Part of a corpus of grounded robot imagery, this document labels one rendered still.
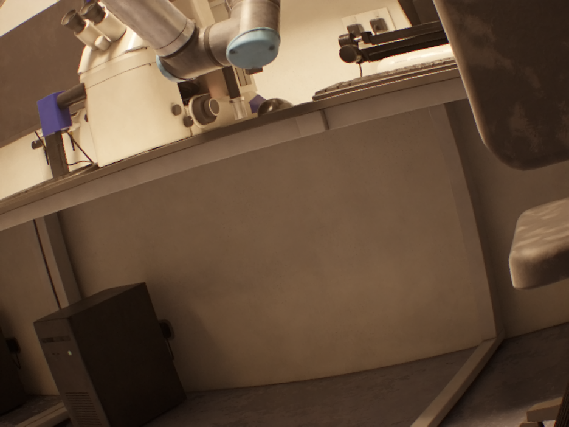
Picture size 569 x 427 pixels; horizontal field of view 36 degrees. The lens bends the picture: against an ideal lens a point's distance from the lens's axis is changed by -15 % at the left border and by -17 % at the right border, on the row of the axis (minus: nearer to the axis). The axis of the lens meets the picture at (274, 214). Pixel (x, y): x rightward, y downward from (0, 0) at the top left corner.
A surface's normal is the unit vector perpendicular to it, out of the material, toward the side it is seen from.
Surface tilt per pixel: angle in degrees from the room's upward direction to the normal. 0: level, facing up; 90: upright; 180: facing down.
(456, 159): 90
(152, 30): 135
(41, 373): 90
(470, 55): 90
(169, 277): 90
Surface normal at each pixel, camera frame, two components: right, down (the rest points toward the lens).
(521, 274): -0.79, 0.28
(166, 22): 0.65, 0.29
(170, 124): 0.84, -0.20
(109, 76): -0.47, 0.21
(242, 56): 0.04, 0.89
